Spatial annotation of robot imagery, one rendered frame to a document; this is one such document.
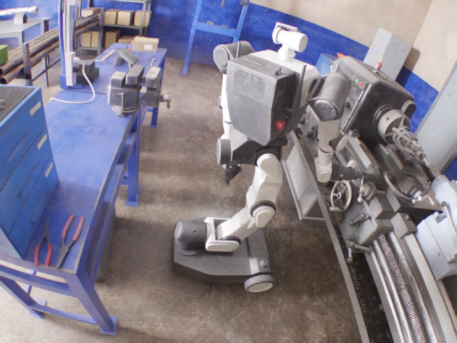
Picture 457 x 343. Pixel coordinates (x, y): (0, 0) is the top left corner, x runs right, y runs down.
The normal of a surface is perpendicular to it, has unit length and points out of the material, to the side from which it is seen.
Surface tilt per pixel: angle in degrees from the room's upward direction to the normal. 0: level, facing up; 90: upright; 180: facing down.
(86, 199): 0
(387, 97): 90
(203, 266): 0
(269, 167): 90
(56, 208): 0
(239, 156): 90
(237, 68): 97
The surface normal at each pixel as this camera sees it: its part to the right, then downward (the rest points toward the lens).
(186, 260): 0.25, -0.73
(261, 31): 0.06, 0.67
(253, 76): -0.68, 0.45
